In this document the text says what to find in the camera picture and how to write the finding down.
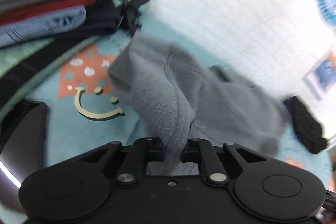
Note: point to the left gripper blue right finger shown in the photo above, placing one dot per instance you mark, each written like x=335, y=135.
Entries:
x=202, y=153

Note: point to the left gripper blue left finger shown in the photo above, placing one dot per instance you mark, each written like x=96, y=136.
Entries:
x=142, y=152

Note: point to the grey fleece pants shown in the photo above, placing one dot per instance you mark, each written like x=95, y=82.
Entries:
x=178, y=99

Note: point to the black folded garment right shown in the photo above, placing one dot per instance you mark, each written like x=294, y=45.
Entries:
x=306, y=128

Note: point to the black smartphone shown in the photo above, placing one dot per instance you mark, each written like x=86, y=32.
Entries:
x=22, y=148

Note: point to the black folded garment with ties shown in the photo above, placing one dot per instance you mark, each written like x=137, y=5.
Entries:
x=105, y=17

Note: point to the blue denim folded garment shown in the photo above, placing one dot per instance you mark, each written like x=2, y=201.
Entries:
x=55, y=22

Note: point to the red folded garment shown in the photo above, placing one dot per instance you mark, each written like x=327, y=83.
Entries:
x=41, y=8

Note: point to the bedding poster on wall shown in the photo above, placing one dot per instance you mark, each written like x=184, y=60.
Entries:
x=321, y=78

